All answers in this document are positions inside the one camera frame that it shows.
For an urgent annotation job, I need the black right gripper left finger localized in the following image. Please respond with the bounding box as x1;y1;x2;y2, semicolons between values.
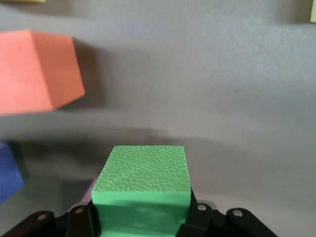
0;200;101;237

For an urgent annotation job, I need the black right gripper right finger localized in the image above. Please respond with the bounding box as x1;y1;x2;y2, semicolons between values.
176;186;278;237

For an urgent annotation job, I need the pink foam block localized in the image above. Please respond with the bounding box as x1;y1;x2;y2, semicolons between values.
80;179;97;202

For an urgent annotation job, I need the green foam block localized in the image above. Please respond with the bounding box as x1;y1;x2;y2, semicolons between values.
91;145;192;237

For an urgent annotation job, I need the purple foam block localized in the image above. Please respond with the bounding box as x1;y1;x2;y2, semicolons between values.
0;142;25;205

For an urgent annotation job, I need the orange foam block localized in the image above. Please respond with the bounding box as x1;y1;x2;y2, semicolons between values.
0;29;85;116

